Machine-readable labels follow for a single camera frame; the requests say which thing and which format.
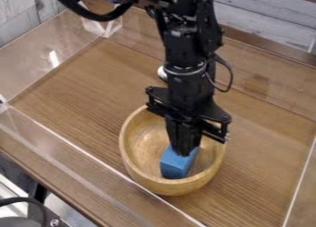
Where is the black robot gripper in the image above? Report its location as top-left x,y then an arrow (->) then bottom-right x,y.
145,66 -> 231,156

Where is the blue rectangular block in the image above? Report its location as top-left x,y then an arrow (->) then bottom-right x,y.
159,145 -> 198,179

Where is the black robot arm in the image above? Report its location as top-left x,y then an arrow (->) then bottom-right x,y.
105,0 -> 230,156

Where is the brown wooden bowl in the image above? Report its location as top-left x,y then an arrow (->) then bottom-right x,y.
117,105 -> 227,196

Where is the green and white marker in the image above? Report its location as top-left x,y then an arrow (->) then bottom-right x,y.
156,66 -> 167,82

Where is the clear acrylic front barrier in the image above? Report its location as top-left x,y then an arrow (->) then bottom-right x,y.
0,96 -> 206,227

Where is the clear acrylic corner bracket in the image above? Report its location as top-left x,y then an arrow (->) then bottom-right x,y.
77,0 -> 123,39

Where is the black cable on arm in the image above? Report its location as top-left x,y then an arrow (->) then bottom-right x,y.
48,0 -> 136,22

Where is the black metal table frame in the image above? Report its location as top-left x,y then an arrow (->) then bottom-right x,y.
0,153 -> 70,227

